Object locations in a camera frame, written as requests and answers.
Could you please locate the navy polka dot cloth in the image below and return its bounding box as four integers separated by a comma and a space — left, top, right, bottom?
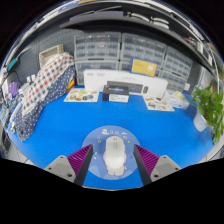
13, 64, 77, 143

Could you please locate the purple bag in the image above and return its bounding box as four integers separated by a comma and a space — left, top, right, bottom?
8, 80, 19, 99

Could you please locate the colourful sticker sheet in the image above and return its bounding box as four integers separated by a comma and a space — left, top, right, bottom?
143, 95, 176, 113
63, 87, 100, 103

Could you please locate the yellow card box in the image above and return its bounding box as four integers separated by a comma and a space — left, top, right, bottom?
130, 58, 158, 78

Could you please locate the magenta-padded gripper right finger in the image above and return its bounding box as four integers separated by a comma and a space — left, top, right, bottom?
133, 143, 183, 187

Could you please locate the dark wall shelf unit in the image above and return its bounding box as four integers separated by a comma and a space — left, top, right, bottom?
59, 8, 214, 68

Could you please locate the long white keyboard box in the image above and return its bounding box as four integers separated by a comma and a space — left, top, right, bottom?
83, 68, 169, 99

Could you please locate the white woven basket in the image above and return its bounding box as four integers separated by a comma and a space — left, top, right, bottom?
38, 43, 65, 69

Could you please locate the round blue rabbit mouse pad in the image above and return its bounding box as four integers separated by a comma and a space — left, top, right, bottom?
81, 124, 141, 181

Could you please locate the small teal box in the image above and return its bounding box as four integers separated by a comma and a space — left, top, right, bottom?
7, 57, 18, 72

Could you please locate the small black box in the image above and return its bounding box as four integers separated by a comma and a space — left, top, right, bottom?
102, 84, 130, 103

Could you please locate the clear plastic box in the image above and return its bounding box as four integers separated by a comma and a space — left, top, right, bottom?
163, 89, 191, 110

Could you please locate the white checked dotted cloth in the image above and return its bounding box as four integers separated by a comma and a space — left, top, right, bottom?
20, 52, 76, 116

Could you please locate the green potted plant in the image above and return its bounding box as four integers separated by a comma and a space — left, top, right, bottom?
191, 85, 224, 144

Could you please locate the white computer mouse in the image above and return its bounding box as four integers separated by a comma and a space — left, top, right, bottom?
102, 135, 129, 177

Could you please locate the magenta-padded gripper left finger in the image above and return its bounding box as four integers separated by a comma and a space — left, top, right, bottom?
44, 143, 95, 187

